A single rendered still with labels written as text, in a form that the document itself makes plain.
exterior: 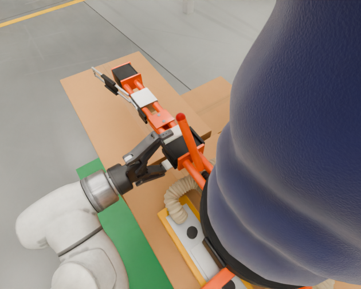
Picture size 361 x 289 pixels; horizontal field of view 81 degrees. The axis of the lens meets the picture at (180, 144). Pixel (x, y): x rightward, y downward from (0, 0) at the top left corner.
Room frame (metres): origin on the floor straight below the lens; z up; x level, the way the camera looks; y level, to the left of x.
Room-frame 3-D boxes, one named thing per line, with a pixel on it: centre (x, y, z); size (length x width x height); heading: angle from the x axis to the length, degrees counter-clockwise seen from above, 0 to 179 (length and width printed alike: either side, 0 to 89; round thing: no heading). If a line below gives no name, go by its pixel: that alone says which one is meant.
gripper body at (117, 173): (0.23, 0.13, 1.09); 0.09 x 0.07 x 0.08; 124
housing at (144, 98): (0.49, 0.12, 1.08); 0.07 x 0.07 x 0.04; 34
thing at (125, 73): (0.60, 0.19, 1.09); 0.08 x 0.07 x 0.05; 34
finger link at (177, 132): (0.31, 0.02, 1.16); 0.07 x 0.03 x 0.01; 124
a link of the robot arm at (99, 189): (0.19, 0.19, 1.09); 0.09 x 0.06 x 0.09; 34
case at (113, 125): (0.62, 0.21, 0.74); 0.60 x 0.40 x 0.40; 33
